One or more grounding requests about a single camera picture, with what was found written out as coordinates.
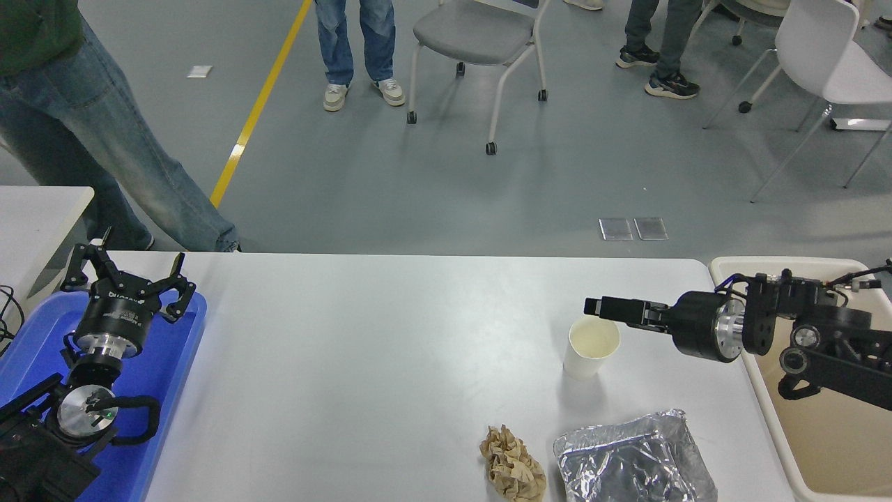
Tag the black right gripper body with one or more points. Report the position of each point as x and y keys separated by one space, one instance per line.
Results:
x=697 y=324

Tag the blue plastic tray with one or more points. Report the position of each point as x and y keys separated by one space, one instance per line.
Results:
x=167 y=362

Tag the tan paper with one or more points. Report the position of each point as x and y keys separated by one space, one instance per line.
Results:
x=512 y=467

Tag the foil tray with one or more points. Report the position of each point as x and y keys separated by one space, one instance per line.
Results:
x=627 y=464

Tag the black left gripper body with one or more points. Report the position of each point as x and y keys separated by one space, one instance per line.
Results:
x=118 y=314

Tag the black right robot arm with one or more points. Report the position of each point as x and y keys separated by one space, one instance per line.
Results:
x=836 y=362

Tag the white side table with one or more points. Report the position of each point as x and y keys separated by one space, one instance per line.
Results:
x=35 y=223

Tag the white paper cup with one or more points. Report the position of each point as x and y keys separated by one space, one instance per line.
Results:
x=582 y=362

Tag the wheeled office chair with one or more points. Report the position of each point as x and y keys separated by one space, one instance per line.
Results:
x=756 y=8

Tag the white flat base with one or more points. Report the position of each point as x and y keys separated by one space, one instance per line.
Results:
x=860 y=125

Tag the grey seat wheeled chair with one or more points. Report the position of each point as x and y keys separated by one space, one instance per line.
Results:
x=474 y=31

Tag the person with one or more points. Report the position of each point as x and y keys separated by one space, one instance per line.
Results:
x=70 y=104
x=672 y=35
x=341 y=42
x=885 y=22
x=585 y=4

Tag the large pale plastic bin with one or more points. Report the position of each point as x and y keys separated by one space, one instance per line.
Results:
x=822 y=453

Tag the clear floor plate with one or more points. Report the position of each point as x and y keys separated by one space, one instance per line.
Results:
x=651 y=229
x=617 y=229

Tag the white plastic chair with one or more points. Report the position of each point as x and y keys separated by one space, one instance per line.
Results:
x=815 y=42

